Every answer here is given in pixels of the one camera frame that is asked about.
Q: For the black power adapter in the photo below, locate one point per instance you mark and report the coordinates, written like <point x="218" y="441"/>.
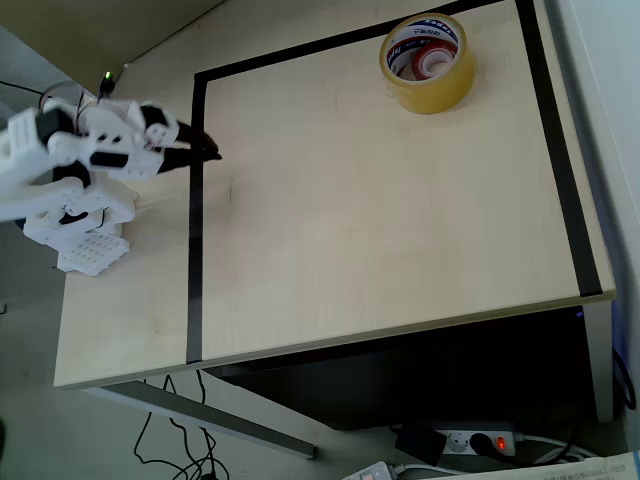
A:
<point x="419" y="444"/>

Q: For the printed paper sheet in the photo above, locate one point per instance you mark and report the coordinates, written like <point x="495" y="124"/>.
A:
<point x="565" y="470"/>

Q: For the grey slanted table leg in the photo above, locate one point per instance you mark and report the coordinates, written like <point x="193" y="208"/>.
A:
<point x="225" y="417"/>

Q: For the white power strip red switch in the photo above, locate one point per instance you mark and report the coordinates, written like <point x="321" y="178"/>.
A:
<point x="462" y="445"/>

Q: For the black round plug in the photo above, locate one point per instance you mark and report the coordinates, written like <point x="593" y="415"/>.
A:
<point x="481" y="443"/>

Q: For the yellow packing tape roll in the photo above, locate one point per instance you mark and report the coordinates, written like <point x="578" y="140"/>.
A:
<point x="440" y="97"/>

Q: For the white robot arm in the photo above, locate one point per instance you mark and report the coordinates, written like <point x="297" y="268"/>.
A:
<point x="30" y="160"/>

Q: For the grey upright table leg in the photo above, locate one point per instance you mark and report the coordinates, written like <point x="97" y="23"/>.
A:
<point x="600" y="360"/>

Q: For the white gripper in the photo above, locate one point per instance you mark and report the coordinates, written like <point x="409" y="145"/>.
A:
<point x="161" y="136"/>

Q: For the controller board green light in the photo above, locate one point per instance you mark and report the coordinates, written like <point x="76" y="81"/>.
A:
<point x="107" y="85"/>

